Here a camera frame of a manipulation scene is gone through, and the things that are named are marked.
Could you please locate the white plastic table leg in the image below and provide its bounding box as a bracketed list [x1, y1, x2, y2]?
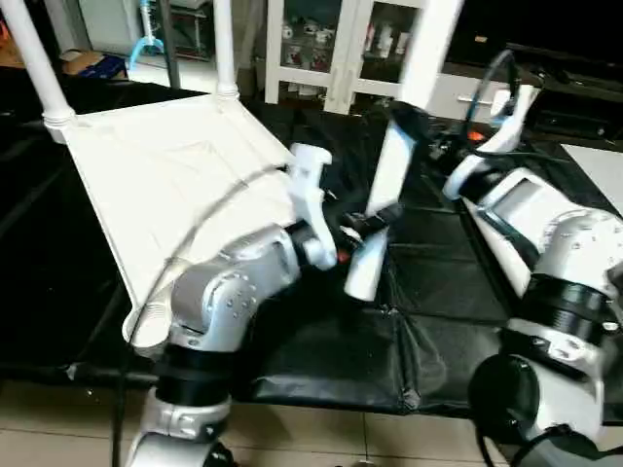
[0, 0, 77, 129]
[212, 0, 240, 100]
[341, 0, 464, 303]

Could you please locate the white plastic table top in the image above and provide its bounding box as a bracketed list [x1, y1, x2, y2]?
[44, 92, 337, 356]

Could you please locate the white drawer unit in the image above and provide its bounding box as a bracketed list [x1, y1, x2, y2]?
[428, 70, 517, 123]

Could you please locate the black work mat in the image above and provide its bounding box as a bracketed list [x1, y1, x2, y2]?
[0, 78, 623, 419]

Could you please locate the white glass-door cabinet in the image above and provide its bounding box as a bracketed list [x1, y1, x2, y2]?
[265, 0, 434, 116]

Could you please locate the white flat board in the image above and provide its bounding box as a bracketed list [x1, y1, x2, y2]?
[565, 144, 623, 215]

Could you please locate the black metal pole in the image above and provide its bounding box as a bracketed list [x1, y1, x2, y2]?
[161, 0, 186, 90]

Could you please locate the blue plastic tool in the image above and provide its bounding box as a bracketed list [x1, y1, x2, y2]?
[131, 0, 168, 69]

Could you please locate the brown cardboard box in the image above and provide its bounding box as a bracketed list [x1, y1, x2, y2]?
[60, 51, 129, 81]

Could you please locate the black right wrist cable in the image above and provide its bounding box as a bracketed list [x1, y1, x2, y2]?
[459, 49, 522, 127]

